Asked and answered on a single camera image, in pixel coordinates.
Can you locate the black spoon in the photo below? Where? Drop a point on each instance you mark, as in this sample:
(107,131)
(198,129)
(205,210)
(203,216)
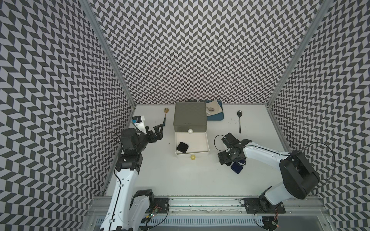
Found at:
(239,114)

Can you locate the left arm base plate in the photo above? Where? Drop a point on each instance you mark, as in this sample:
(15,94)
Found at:
(160,205)

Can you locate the beige folded cloth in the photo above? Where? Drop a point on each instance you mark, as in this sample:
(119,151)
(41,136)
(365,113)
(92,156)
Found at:
(216,106)

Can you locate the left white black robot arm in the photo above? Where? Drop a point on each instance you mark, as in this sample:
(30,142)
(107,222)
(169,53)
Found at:
(128,207)

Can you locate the grey three-drawer storage box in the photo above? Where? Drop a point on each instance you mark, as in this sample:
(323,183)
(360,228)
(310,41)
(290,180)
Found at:
(190,127)

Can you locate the blue brooch box lower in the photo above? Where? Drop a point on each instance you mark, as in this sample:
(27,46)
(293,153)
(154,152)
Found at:
(237,167)

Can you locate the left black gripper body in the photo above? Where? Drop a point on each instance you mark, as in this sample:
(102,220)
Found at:
(144,139)

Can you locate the black brooch box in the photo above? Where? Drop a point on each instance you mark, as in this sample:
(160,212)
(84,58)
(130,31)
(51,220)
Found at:
(182,147)

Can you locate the teal blue tray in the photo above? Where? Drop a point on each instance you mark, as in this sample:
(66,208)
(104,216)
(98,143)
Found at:
(217,117)

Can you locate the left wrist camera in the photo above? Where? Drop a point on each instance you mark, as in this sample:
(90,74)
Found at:
(139,123)

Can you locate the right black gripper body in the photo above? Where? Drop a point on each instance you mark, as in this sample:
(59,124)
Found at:
(228,156)

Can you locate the gold spoon green handle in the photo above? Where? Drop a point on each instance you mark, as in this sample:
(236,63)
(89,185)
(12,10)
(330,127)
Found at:
(166,110)

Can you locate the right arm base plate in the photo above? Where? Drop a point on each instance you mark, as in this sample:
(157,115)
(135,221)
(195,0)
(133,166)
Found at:
(257,205)

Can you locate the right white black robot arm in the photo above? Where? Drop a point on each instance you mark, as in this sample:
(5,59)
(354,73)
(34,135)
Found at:
(298,176)

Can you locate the aluminium front rail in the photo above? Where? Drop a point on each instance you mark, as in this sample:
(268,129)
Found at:
(233,205)

